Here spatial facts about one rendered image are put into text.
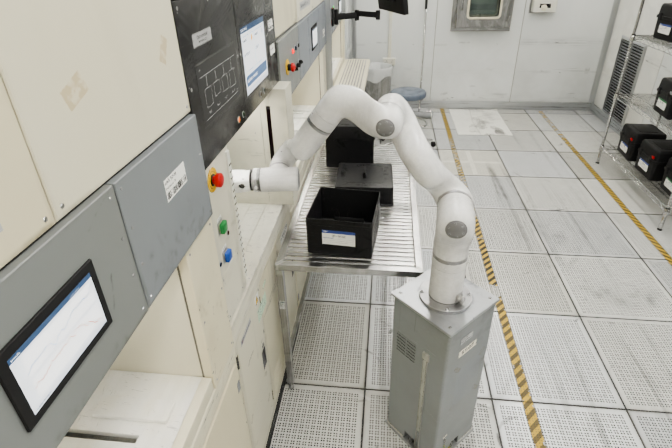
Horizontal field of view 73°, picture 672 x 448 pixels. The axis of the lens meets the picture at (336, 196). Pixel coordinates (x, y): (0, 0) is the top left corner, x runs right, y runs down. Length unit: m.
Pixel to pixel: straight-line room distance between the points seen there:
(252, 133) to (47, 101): 1.31
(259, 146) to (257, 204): 0.29
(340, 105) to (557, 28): 5.02
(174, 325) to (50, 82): 0.75
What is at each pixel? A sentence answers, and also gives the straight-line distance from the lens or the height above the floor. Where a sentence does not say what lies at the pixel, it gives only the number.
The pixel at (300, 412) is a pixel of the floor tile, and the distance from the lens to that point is 2.34.
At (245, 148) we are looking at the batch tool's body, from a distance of 2.00.
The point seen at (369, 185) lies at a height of 0.86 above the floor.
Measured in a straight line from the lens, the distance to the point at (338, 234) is 1.85.
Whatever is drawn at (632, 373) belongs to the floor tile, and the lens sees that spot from 2.84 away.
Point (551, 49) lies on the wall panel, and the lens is 6.27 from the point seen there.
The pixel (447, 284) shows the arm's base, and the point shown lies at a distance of 1.65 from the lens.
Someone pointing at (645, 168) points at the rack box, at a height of 0.25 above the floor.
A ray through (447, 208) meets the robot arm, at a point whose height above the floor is 1.17.
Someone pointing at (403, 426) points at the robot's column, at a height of 0.08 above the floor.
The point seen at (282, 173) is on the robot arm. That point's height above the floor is 1.22.
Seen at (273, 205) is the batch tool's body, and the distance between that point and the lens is 2.08.
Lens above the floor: 1.90
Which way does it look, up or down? 29 degrees down
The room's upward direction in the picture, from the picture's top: 1 degrees counter-clockwise
